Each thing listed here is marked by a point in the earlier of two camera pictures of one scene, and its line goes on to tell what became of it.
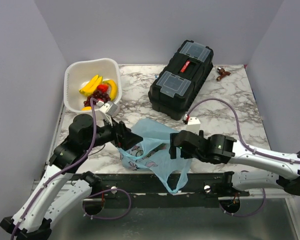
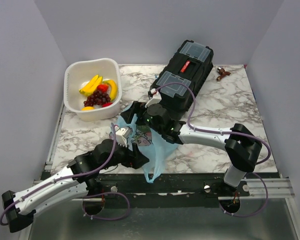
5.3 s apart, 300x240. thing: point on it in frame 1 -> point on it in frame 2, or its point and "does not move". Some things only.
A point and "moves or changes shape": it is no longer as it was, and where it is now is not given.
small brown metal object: x=221 y=72 does not move
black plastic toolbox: x=186 y=71 does not move
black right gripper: x=172 y=148 -> x=128 y=116
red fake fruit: x=103 y=87 does not move
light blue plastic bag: x=153 y=151 moves or changes shape
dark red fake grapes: x=96 y=96 does not move
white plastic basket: x=79 y=73 does not move
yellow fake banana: x=114 y=88 does not move
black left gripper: x=123 y=136 -> x=134 y=159
